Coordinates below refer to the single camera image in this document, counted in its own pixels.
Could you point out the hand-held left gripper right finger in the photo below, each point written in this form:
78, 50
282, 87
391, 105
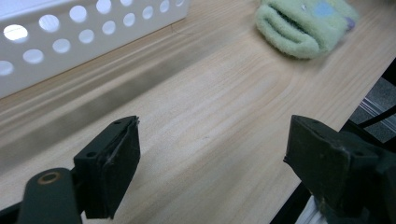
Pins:
323, 161

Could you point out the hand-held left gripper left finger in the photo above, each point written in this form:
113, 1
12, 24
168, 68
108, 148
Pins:
107, 174

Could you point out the light green fuzzy sock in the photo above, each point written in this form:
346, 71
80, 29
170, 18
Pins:
299, 28

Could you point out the white perforated plastic basket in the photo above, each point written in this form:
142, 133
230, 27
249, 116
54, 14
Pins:
77, 49

